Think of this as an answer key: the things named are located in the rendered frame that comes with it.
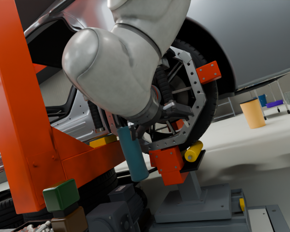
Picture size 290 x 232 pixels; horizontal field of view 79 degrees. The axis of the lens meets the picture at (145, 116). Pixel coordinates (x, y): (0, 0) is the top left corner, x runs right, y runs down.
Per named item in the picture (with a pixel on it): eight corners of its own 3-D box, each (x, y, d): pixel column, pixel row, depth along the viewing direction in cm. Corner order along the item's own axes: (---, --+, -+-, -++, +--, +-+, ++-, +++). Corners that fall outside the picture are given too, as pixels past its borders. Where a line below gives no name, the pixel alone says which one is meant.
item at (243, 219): (246, 201, 108) (241, 186, 109) (254, 245, 76) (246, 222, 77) (171, 208, 130) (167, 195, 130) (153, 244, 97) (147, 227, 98)
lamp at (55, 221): (90, 227, 31) (83, 204, 31) (72, 244, 27) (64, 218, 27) (74, 228, 32) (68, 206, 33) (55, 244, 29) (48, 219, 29)
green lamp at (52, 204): (82, 199, 31) (75, 176, 31) (62, 211, 27) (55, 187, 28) (66, 201, 33) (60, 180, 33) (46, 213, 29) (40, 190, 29)
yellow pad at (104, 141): (118, 140, 131) (115, 133, 131) (106, 144, 118) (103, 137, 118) (103, 144, 137) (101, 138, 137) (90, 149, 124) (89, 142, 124)
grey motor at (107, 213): (166, 227, 109) (149, 172, 112) (135, 294, 71) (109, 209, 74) (142, 228, 117) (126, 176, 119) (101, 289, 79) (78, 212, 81)
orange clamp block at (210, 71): (202, 84, 85) (222, 77, 81) (200, 83, 78) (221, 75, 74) (197, 71, 86) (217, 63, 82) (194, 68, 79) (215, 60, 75)
